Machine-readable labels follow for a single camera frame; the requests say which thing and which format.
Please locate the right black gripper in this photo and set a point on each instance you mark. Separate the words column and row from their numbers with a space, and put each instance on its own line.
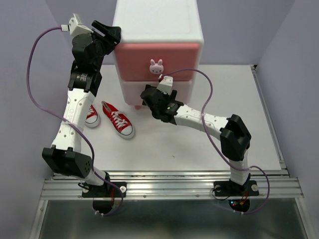
column 168, row 97

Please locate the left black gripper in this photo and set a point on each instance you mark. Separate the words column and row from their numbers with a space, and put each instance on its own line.
column 113, row 35

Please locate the light pink drawer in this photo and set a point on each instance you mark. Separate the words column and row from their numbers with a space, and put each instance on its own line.
column 132, row 90

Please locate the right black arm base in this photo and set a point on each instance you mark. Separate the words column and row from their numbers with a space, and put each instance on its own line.
column 238, row 196

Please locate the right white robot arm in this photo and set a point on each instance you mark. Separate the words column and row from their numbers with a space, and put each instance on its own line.
column 231, row 131

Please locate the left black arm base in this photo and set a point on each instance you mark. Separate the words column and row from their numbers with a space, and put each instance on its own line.
column 107, row 200

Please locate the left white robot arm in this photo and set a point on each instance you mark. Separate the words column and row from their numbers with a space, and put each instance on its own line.
column 64, row 156

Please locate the white shoe cabinet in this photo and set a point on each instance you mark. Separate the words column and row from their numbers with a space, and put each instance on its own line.
column 160, row 21

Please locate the red sneaker near cabinet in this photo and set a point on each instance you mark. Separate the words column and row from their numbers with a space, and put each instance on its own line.
column 120, row 122

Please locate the red sneaker far left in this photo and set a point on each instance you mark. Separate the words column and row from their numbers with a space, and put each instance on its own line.
column 92, row 118

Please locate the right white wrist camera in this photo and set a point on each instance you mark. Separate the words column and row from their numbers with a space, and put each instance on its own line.
column 165, row 84

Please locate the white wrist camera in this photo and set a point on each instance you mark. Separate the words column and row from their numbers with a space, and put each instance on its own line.
column 165, row 84
column 75, row 26

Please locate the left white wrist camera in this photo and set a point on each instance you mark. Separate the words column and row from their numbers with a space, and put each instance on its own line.
column 75, row 26

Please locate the aluminium mounting rail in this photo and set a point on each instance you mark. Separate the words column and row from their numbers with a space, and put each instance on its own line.
column 174, row 185

